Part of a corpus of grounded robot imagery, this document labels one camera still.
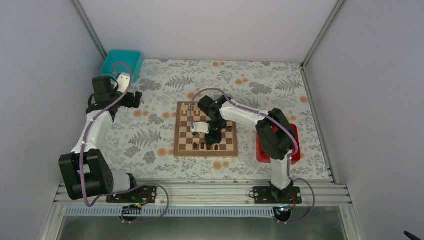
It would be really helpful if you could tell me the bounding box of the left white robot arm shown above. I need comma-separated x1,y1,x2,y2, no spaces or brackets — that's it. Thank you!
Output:
58,73,142,203

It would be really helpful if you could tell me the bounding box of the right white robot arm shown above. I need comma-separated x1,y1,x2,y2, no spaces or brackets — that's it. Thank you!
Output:
190,95,299,204

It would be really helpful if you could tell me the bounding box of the white chess pieces row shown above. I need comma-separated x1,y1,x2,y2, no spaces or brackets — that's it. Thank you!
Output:
179,102,203,117

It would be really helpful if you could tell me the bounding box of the wooden chessboard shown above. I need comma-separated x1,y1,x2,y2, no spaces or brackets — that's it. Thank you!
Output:
174,101,239,158

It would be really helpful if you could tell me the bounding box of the teal plastic bin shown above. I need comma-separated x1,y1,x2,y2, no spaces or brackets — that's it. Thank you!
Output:
100,49,144,83

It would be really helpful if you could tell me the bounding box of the floral patterned table mat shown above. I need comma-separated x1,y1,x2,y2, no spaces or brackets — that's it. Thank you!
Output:
102,60,330,180

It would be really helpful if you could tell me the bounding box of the red plastic tray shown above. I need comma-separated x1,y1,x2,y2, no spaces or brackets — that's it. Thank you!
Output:
255,123,302,166

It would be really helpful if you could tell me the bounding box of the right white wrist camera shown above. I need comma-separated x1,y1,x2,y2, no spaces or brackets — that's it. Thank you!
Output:
190,122,210,135

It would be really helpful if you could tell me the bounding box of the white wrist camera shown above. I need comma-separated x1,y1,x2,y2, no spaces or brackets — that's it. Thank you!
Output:
116,73,133,94
190,122,210,135

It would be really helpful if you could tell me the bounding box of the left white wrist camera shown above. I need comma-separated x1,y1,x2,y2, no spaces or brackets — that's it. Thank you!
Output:
116,73,133,94

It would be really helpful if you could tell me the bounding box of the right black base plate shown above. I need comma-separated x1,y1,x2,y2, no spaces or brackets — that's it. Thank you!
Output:
248,186,303,204

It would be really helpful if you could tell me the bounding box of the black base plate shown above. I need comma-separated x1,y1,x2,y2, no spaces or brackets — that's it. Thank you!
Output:
106,185,158,205
248,186,303,204

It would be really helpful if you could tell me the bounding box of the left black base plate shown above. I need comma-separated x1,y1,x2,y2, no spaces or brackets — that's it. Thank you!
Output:
106,185,158,205

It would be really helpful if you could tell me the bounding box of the aluminium mounting rail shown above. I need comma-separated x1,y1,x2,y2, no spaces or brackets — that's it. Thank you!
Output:
41,180,363,240

